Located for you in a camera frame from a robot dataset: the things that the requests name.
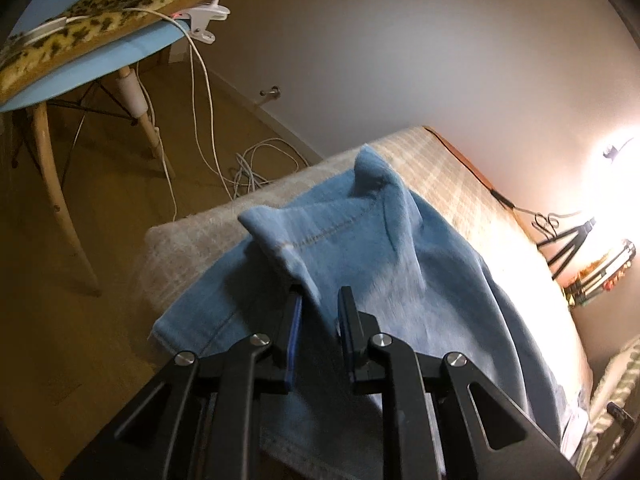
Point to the blue chair with wooden legs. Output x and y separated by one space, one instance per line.
100 67

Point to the white clip-on desk lamp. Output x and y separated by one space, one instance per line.
205 15

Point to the orange wooden bed ledge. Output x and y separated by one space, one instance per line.
465 161

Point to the blue denim pants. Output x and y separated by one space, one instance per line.
375 240

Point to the metal door stopper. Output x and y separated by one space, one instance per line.
271 92

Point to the striped pillow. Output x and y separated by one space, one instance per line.
617 375

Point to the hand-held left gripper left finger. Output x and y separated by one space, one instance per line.
295 330

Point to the leopard print cushion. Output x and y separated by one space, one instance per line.
100 15

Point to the black tripod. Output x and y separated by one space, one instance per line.
570 245

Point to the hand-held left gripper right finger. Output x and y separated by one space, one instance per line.
350 355

